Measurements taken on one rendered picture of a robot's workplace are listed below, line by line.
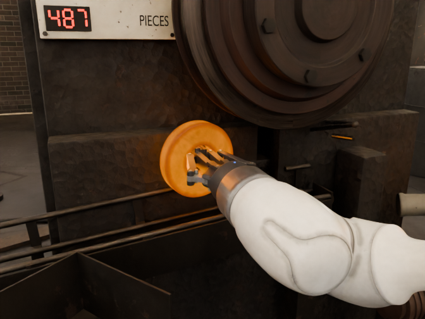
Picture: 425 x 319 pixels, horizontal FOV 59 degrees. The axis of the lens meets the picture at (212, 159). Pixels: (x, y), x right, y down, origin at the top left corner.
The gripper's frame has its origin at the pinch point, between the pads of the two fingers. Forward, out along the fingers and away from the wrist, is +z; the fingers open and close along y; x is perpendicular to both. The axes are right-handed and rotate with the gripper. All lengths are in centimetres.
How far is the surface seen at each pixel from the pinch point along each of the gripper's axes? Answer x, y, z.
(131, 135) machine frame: 2.4, -11.8, 7.4
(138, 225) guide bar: -16.0, -12.1, 2.8
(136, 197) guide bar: -10.5, -11.8, 4.8
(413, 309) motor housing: -35, 44, -22
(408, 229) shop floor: -89, 159, 71
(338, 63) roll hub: 17.7, 23.5, -10.6
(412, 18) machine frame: 27, 66, 13
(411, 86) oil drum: -21, 243, 160
